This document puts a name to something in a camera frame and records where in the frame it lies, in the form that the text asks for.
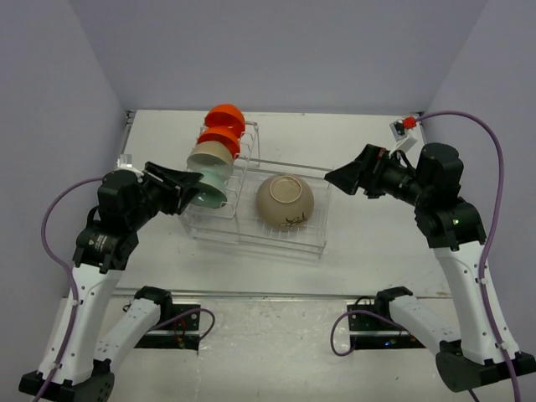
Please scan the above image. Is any pale green bowl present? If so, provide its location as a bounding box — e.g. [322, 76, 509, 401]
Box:
[192, 168, 227, 209]

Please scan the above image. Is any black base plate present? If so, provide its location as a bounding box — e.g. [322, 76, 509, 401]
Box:
[348, 296, 425, 350]
[135, 301, 201, 351]

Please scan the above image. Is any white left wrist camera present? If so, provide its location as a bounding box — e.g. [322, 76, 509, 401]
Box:
[116, 154, 141, 173]

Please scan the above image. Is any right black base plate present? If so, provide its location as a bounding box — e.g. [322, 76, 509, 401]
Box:
[348, 296, 425, 350]

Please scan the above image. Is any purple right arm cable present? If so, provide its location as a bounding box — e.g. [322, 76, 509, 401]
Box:
[329, 110, 523, 402]

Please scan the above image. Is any white wire dish rack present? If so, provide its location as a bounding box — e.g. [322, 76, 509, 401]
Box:
[179, 121, 331, 255]

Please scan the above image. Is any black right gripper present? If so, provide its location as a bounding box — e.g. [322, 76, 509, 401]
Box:
[326, 142, 431, 206]

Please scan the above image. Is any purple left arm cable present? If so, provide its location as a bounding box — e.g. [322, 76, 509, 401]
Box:
[34, 176, 216, 402]

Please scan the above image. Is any large beige ceramic bowl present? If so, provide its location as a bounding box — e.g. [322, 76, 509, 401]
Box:
[255, 174, 315, 231]

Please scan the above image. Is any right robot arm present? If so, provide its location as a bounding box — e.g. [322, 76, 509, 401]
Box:
[324, 143, 535, 392]

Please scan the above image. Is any orange plastic bowl front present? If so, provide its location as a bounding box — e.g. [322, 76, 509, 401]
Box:
[197, 126, 240, 159]

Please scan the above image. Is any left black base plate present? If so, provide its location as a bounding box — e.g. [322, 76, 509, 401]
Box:
[135, 301, 201, 351]

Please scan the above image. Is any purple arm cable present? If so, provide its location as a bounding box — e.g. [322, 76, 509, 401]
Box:
[34, 176, 216, 402]
[329, 110, 523, 402]

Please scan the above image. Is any orange plastic bowl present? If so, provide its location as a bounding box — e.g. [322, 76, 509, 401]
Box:
[197, 126, 240, 159]
[204, 104, 245, 138]

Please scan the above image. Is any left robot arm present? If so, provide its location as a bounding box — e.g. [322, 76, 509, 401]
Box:
[19, 162, 203, 401]

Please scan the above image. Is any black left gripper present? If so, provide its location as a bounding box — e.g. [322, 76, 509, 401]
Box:
[127, 161, 204, 228]

